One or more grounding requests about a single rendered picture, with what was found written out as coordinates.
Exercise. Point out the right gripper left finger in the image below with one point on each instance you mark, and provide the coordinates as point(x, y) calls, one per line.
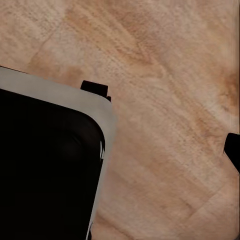
point(12, 150)

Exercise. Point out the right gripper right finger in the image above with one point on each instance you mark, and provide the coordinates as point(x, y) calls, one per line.
point(232, 149)

